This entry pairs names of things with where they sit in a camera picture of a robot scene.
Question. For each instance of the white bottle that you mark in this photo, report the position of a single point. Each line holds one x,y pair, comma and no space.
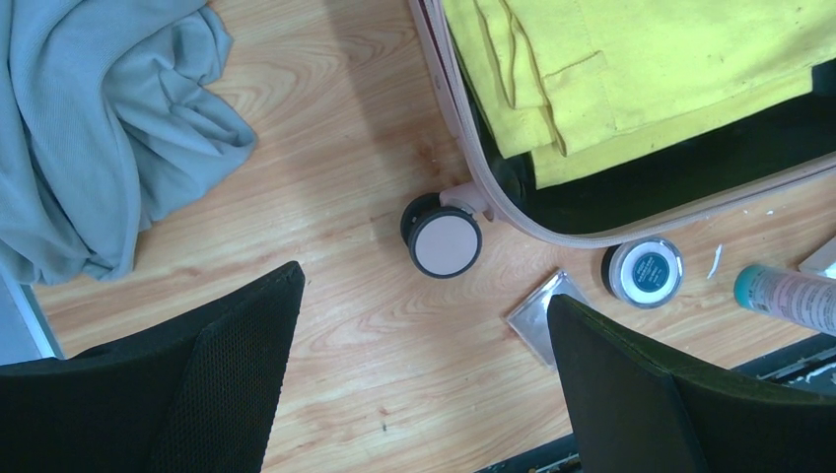
805,300

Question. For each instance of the square clear compact case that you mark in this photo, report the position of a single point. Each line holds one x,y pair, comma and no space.
529,320

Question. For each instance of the grey cloth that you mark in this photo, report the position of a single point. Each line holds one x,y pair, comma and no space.
107,126

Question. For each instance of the yellow garment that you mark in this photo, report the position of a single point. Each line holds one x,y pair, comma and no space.
584,86

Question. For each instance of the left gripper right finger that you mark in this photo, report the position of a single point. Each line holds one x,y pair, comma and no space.
638,405

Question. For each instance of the white rectangular box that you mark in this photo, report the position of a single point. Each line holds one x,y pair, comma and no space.
822,262

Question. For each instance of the round blue-lid jar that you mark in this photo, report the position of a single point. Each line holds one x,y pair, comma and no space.
646,273

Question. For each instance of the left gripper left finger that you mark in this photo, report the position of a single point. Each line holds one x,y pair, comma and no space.
196,393

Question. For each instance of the pink open suitcase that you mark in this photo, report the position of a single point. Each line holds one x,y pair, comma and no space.
787,144

